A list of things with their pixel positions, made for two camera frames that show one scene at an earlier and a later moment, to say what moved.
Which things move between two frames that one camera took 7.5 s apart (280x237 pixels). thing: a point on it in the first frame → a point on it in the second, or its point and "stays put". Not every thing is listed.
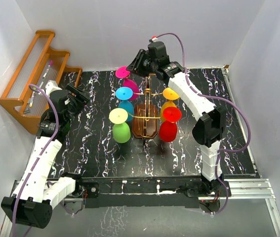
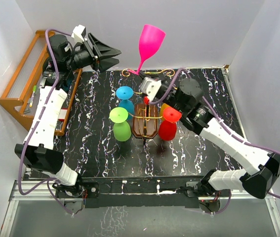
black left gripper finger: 81,97 → 104,63
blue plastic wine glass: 125,94 stays put
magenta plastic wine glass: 121,72 → 150,40
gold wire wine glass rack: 144,117 stays put
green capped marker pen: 32,98 stays put
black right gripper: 135,66 → 164,79
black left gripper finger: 78,91 → 101,49
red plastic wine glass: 168,129 stays put
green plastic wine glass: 121,131 stays put
